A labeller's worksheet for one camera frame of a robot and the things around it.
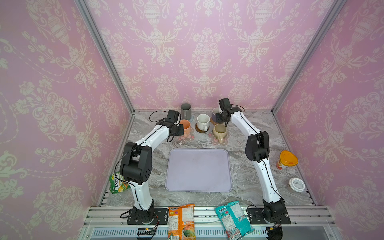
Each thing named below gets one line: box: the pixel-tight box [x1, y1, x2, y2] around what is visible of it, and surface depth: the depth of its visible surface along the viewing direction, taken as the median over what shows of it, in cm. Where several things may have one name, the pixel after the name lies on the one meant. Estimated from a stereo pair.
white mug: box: [197, 113, 211, 132], surface depth 107 cm
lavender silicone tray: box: [165, 148, 232, 192], surface depth 92 cm
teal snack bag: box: [214, 200, 255, 240], surface depth 73 cm
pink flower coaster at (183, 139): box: [178, 133, 196, 142], surface depth 105 cm
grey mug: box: [181, 103, 192, 120], surface depth 109 cm
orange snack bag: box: [167, 203, 196, 240], surface depth 72 cm
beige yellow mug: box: [212, 123, 228, 144], surface depth 100 cm
